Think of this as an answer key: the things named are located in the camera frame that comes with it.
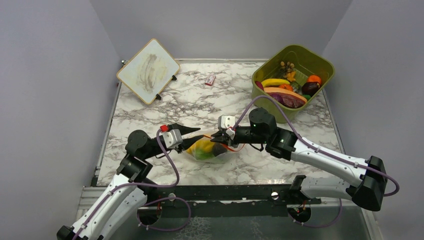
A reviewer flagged black toy fruit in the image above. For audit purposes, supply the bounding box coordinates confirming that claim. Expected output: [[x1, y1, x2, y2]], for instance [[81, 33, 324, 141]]
[[212, 143, 228, 157]]

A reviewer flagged yellow toy bell pepper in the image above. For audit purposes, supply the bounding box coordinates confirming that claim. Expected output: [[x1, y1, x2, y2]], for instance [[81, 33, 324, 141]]
[[186, 138, 215, 155]]

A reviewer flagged clear zip top bag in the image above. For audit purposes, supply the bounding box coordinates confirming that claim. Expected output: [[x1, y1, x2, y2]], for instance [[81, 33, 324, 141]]
[[184, 132, 245, 164]]

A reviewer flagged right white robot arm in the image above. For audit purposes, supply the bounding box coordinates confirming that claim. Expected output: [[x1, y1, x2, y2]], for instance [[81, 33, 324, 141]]
[[211, 107, 388, 212]]

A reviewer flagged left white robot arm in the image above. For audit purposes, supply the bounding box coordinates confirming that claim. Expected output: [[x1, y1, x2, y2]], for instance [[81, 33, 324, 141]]
[[56, 123, 203, 240]]

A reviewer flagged red toy steak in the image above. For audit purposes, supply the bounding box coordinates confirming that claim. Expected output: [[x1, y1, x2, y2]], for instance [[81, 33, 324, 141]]
[[269, 92, 307, 109]]

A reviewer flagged yellow toy banana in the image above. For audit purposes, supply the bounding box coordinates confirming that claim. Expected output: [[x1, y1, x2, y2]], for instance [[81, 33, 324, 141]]
[[261, 78, 291, 88]]

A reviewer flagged small orange toy pumpkin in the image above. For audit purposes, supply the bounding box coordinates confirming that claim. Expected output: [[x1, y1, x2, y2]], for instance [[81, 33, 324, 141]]
[[279, 84, 294, 92]]

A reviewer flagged small red white box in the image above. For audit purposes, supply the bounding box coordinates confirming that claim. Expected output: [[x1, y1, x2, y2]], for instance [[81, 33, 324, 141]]
[[205, 74, 216, 86]]

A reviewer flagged green toy cucumber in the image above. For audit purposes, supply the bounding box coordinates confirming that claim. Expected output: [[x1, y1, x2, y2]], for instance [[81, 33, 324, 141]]
[[301, 94, 312, 102]]

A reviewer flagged olive green plastic bin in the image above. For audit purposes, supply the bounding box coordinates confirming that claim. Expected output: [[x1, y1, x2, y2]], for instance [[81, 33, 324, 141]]
[[251, 44, 335, 124]]

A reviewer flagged dark twig with brown nuts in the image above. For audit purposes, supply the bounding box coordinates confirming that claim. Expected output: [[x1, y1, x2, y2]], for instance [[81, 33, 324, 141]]
[[280, 61, 295, 73]]

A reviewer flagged orange toy tangerine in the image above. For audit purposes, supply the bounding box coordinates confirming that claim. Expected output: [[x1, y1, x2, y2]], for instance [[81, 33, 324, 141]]
[[307, 74, 322, 85]]

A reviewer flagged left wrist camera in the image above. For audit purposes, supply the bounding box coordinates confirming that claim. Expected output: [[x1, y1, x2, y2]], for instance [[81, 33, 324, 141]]
[[160, 125, 183, 149]]

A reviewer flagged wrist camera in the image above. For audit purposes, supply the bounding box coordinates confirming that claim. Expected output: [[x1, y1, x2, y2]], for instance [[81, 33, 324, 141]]
[[217, 115, 236, 139], [160, 125, 183, 149]]

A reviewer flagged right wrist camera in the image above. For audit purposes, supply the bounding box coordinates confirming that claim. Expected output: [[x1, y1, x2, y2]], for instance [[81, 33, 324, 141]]
[[217, 115, 236, 139]]

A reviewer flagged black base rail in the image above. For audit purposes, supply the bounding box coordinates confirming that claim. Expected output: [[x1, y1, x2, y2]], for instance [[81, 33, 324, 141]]
[[137, 184, 321, 223]]

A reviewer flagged small whiteboard with wooden frame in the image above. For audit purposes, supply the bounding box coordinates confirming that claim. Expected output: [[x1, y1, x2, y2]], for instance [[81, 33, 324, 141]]
[[116, 38, 180, 105]]

